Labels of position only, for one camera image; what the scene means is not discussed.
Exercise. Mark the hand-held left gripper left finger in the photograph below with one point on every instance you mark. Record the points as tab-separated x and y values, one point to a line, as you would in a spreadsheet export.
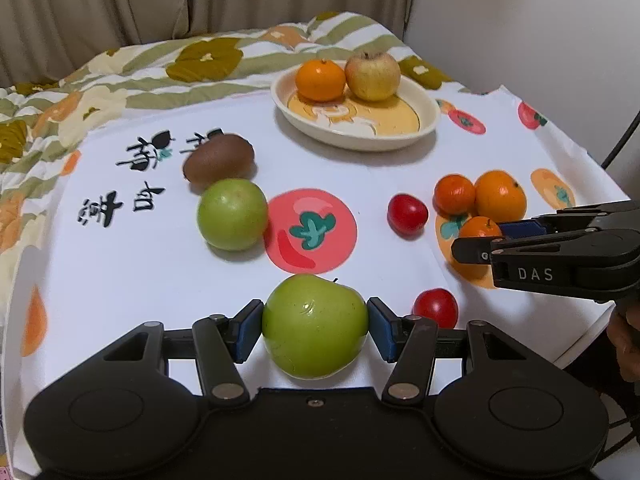
247	330

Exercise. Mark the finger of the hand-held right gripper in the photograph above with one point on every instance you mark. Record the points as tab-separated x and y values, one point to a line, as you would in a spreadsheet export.
520	230
475	250

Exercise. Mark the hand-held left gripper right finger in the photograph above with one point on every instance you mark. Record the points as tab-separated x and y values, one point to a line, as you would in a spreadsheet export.
382	330

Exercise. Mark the large orange mandarin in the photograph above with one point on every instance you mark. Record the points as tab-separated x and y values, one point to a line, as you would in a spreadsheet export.
500	195

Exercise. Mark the red cherry tomato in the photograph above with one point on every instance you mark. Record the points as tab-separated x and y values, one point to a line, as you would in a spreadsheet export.
407	214
436	308

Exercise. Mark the small dark orange mandarin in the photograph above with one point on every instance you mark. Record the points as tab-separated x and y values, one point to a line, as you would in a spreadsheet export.
454	194

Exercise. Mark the large green apple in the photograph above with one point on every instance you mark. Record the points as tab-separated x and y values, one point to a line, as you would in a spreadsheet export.
315	325

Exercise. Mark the small green apple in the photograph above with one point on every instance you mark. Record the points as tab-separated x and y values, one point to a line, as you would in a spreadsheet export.
232	215

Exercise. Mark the cream printed bowl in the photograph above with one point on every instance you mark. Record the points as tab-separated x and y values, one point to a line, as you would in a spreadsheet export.
395	130

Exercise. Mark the brown kiwi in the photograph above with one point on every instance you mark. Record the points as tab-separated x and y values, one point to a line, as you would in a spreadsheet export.
217	160

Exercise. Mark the person's right hand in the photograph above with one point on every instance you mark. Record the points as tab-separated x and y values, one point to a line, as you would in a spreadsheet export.
627	345

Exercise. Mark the white fruit printed cloth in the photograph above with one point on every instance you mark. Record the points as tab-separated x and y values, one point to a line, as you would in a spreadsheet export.
350	185

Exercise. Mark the yellow red apple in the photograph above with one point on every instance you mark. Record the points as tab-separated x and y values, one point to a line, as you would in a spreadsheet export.
372	77

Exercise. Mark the beige curtain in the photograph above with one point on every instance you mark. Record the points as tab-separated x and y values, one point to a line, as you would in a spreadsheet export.
100	0

